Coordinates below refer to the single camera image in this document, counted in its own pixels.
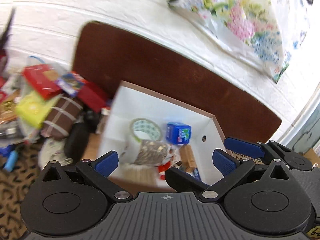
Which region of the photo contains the tape roll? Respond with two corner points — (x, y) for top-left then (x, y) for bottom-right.
(129, 118), (163, 142)

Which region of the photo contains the light blue tube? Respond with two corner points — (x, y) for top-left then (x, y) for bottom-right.
(4, 150), (18, 172)

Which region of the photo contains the blue gum box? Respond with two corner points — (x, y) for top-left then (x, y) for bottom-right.
(165, 122), (191, 145)

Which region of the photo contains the blue white small box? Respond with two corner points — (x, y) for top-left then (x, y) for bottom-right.
(55, 72), (87, 98)

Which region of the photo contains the brown pouch with white stripes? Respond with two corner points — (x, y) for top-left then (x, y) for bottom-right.
(41, 94), (83, 141)

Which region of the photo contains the dark red box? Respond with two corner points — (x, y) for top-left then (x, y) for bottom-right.
(77, 82), (108, 113)

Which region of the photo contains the shiny snack wrapper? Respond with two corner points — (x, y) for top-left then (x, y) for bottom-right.
(133, 140), (176, 166)

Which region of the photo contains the large brown cardboard box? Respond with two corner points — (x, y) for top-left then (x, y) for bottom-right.
(97, 81), (225, 185)

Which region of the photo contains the yellow green medicine box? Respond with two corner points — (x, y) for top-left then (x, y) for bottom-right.
(15, 91), (60, 128)

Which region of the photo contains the red flat box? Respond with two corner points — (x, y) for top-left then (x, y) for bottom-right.
(22, 64), (62, 100)

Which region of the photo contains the floral pillow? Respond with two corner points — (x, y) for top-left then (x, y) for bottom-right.
(168, 0), (289, 83)

